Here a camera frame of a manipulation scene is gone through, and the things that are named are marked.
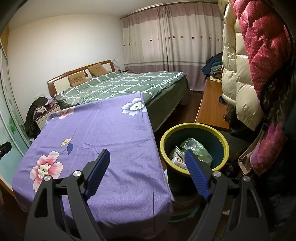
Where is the brown pillow left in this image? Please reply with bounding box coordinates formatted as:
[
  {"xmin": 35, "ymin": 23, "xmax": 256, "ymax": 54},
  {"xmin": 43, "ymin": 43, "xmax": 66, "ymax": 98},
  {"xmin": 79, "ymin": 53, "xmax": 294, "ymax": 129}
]
[{"xmin": 67, "ymin": 71, "xmax": 88, "ymax": 87}]

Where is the wooden low cabinet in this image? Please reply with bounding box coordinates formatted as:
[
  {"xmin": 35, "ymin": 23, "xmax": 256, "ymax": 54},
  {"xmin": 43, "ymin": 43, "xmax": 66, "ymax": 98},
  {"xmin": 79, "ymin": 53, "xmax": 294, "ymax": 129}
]
[{"xmin": 195, "ymin": 78, "xmax": 229, "ymax": 132}]

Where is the purple floral tablecloth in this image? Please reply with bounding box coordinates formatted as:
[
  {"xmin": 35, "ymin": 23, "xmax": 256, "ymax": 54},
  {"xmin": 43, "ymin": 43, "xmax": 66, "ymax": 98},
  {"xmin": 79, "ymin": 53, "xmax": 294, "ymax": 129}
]
[{"xmin": 12, "ymin": 93, "xmax": 173, "ymax": 239}]

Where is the cream puffer jacket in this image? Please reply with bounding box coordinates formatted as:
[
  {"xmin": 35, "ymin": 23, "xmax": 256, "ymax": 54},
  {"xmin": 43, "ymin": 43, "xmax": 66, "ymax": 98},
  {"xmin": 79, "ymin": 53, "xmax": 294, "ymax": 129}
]
[{"xmin": 222, "ymin": 1, "xmax": 263, "ymax": 131}]

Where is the sliding wardrobe door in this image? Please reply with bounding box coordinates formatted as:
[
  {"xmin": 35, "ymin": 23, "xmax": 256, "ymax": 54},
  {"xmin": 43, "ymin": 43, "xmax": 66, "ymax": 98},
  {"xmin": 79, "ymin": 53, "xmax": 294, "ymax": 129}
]
[{"xmin": 1, "ymin": 47, "xmax": 31, "ymax": 193}]

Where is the white nightstand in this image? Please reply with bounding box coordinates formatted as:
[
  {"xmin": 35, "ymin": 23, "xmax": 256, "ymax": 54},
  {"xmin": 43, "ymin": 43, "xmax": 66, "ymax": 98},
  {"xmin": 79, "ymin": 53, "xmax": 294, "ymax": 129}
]
[{"xmin": 35, "ymin": 104, "xmax": 60, "ymax": 130}]

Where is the green plaid bed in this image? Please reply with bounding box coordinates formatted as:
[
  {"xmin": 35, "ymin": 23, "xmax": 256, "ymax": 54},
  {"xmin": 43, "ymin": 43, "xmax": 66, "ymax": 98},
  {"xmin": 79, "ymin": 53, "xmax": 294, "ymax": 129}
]
[{"xmin": 54, "ymin": 71, "xmax": 188, "ymax": 132}]

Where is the pink floral fabric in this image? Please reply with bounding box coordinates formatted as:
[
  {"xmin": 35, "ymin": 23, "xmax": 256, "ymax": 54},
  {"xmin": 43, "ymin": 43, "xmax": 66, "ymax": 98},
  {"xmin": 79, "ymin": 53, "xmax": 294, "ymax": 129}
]
[{"xmin": 250, "ymin": 123, "xmax": 285, "ymax": 175}]

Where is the white cosmetic tube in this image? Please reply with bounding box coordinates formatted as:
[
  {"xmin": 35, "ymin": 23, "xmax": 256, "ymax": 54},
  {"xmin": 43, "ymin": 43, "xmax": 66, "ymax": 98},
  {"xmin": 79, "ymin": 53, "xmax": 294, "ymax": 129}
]
[{"xmin": 169, "ymin": 146, "xmax": 185, "ymax": 162}]

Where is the pile of folded clothes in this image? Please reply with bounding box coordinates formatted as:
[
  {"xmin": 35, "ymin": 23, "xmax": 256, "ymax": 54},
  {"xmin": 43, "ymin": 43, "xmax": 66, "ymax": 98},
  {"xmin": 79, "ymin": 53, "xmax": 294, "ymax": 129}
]
[{"xmin": 201, "ymin": 52, "xmax": 223, "ymax": 78}]

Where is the wooden headboard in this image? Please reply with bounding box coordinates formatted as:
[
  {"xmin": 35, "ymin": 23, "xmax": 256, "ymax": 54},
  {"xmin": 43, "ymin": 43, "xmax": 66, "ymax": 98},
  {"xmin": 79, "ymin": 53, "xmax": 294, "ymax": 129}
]
[{"xmin": 47, "ymin": 60, "xmax": 115, "ymax": 97}]

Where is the white pill bottle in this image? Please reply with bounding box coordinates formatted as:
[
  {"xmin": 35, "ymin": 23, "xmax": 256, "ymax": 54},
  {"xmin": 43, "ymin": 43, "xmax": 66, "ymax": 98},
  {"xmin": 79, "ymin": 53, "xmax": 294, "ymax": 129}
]
[{"xmin": 171, "ymin": 157, "xmax": 187, "ymax": 170}]

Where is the green capped plastic bottle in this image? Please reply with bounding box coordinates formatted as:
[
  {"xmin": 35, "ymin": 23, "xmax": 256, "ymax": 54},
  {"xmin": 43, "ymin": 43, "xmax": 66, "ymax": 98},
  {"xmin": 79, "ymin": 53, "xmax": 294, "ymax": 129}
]
[{"xmin": 180, "ymin": 138, "xmax": 212, "ymax": 166}]

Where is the black clothes pile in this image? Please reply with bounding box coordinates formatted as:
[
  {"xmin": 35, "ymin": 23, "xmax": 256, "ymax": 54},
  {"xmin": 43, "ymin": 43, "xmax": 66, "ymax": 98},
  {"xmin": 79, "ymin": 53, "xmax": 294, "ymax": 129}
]
[{"xmin": 25, "ymin": 97, "xmax": 57, "ymax": 139}]

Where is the yellow rimmed dark trash bin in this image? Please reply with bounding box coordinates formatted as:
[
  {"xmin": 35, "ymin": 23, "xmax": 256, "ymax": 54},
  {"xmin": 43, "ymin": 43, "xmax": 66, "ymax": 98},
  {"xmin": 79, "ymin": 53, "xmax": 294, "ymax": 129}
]
[{"xmin": 159, "ymin": 123, "xmax": 230, "ymax": 206}]

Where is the brown pillow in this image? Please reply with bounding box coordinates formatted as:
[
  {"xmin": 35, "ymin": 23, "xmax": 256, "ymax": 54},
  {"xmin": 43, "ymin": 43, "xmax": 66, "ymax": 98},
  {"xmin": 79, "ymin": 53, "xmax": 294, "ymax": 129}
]
[
  {"xmin": 67, "ymin": 71, "xmax": 88, "ymax": 87},
  {"xmin": 87, "ymin": 63, "xmax": 109, "ymax": 77}
]

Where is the pink white curtain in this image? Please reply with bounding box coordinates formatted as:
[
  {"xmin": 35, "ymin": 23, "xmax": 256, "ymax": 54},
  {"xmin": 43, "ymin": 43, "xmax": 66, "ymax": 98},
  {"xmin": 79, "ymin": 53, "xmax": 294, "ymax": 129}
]
[{"xmin": 121, "ymin": 1, "xmax": 224, "ymax": 91}]

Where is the brown pillow right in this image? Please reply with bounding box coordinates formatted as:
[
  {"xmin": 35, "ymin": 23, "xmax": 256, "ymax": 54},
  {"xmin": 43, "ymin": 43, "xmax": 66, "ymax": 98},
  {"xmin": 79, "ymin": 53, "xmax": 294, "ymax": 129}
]
[{"xmin": 87, "ymin": 63, "xmax": 109, "ymax": 77}]

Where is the red dotted quilted jacket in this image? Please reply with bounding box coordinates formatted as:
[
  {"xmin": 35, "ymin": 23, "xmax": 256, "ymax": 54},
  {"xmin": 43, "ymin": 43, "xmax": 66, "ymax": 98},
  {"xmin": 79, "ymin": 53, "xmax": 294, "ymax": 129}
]
[{"xmin": 232, "ymin": 1, "xmax": 291, "ymax": 96}]

